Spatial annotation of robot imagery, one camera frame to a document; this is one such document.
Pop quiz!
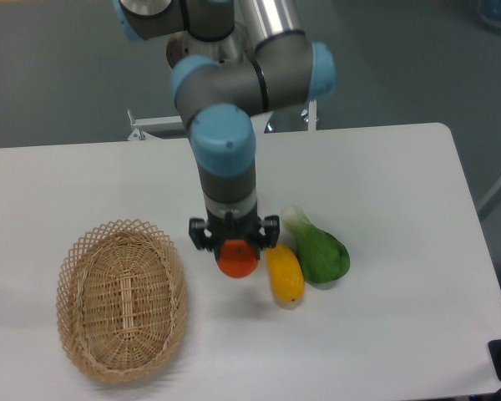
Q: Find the blue object top right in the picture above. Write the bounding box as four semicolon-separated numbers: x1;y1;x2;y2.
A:
477;0;501;35

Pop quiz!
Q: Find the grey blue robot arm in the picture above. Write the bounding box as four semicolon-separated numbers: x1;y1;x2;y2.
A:
114;1;337;255

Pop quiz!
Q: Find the woven wicker basket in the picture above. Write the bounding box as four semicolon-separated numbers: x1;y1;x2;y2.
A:
56;219;187;384

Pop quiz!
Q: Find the green bok choy vegetable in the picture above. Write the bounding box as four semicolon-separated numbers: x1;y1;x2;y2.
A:
281;206;350;284

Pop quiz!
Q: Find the white frame at right edge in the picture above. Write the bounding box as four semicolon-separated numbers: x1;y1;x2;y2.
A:
476;176;501;221

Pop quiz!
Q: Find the orange fruit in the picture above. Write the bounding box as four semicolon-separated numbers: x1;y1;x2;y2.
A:
217;240;258;278

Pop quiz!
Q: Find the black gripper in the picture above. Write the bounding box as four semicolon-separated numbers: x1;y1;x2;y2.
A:
188;210;280;260

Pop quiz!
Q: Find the white metal base frame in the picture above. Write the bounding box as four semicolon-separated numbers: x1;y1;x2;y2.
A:
127;100;321;141

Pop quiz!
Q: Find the yellow lemon fruit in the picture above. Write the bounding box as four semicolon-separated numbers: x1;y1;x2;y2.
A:
265;243;305;303

